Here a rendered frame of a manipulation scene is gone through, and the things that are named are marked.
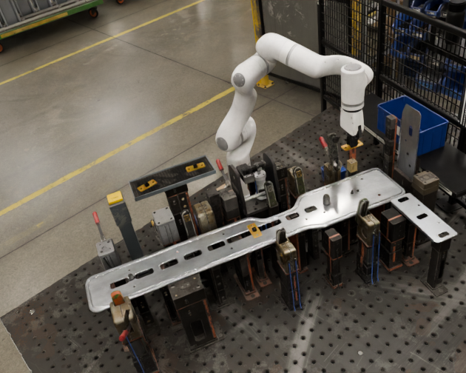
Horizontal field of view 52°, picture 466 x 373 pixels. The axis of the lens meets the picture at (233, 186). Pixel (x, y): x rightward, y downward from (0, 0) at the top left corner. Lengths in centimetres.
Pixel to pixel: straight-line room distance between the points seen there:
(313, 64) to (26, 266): 270
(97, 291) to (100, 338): 31
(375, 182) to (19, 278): 259
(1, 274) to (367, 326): 271
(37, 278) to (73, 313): 137
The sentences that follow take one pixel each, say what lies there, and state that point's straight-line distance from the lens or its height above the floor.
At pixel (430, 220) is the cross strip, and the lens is 205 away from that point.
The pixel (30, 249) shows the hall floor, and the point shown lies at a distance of 398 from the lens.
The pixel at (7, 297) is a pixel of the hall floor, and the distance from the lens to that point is 371.
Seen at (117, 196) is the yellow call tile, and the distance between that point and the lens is 211.
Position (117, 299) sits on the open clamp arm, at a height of 108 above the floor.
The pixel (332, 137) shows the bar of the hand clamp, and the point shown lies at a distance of 213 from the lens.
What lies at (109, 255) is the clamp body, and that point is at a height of 104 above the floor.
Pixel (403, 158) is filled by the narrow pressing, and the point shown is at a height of 107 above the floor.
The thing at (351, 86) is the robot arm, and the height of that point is 154.
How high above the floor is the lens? 238
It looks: 38 degrees down
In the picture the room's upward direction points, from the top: 11 degrees counter-clockwise
